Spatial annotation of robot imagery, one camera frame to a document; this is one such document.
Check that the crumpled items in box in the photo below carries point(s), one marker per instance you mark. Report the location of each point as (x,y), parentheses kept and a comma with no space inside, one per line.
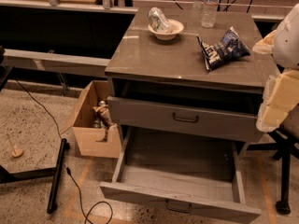
(103,119)

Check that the white padded gripper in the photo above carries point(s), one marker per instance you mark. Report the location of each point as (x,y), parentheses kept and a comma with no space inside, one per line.
(288,44)

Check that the black office chair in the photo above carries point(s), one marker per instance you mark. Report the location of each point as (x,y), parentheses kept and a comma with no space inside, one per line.
(285,141)

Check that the open cardboard box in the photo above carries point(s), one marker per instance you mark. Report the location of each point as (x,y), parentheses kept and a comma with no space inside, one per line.
(94,142)

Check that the clear plastic water bottle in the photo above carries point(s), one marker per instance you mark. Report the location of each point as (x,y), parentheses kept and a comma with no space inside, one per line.
(209,13)

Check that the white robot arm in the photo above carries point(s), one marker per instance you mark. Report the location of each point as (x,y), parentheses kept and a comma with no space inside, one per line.
(285,50)

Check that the black metal table leg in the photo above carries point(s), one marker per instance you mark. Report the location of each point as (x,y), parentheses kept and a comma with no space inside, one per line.
(53,172)

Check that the grey metal rail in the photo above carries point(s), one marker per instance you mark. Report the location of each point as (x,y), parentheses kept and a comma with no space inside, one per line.
(52,62)

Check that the white ceramic bowl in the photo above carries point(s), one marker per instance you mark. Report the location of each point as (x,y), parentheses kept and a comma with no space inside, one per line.
(176,28)

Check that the grey drawer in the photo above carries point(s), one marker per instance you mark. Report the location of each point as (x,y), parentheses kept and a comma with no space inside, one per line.
(184,119)
(182,173)

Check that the grey top drawer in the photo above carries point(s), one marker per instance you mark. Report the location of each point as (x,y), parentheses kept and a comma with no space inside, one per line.
(184,119)

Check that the grey drawer cabinet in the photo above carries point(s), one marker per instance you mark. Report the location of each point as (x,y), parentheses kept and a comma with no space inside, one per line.
(173,72)

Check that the blue chip bag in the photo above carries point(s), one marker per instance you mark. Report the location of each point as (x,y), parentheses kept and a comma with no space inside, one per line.
(228,49)

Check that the crumpled clear plastic bag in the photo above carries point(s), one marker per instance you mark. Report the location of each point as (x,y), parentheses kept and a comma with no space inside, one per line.
(157,20)

